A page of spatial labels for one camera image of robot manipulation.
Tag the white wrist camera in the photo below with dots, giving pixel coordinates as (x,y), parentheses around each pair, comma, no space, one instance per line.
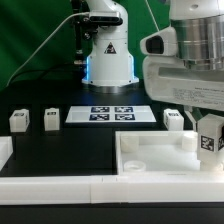
(163,42)

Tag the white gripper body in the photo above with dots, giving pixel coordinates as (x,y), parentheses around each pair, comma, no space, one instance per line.
(167,80)

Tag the white fiducial marker plate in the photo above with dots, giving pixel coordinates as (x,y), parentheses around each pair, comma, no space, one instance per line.
(110,114)

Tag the white U-shaped obstacle fence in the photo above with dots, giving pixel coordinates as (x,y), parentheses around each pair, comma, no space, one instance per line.
(147,188)

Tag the white square tabletop part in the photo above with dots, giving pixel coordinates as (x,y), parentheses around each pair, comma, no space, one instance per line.
(159,152)

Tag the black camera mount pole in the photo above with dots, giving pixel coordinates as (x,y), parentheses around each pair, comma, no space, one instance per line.
(83,29)

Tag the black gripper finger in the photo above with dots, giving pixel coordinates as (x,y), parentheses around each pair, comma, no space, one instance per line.
(194,115)

